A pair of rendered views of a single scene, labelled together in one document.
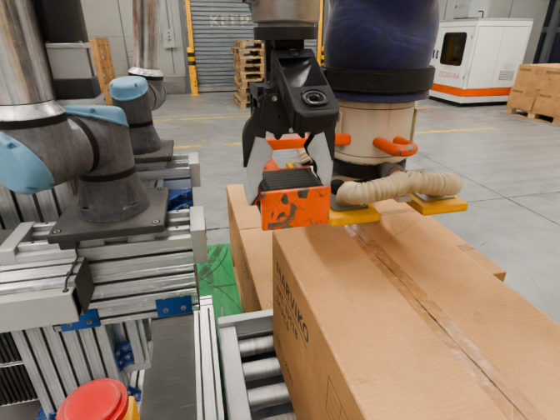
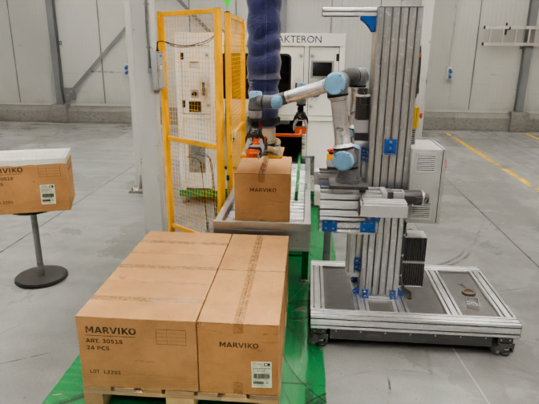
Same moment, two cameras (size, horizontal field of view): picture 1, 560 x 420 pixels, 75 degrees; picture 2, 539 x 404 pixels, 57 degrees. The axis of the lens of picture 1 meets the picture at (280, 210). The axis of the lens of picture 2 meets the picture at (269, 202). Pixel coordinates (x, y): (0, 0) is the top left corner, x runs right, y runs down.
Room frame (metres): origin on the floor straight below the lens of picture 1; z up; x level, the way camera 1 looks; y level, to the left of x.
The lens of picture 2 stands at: (4.15, 0.92, 1.79)
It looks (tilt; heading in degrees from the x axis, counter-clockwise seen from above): 17 degrees down; 198
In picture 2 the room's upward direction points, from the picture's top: straight up
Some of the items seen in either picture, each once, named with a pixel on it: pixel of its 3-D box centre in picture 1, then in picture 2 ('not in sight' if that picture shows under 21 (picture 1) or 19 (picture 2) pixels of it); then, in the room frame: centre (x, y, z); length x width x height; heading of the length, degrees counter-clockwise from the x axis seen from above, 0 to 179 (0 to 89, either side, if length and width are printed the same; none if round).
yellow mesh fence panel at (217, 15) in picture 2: not in sight; (192, 135); (0.13, -1.08, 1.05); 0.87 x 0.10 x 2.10; 65
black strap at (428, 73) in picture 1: (373, 76); (263, 119); (0.79, -0.19, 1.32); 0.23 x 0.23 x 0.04
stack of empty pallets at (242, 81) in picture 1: (259, 72); not in sight; (8.64, 0.46, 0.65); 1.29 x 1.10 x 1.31; 13
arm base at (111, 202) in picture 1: (111, 187); not in sight; (0.76, 0.38, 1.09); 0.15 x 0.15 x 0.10
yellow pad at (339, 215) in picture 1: (325, 181); (276, 150); (0.77, -0.10, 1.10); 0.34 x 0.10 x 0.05; 13
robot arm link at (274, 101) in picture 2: not in sight; (273, 101); (1.34, 0.05, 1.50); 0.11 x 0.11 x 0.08; 88
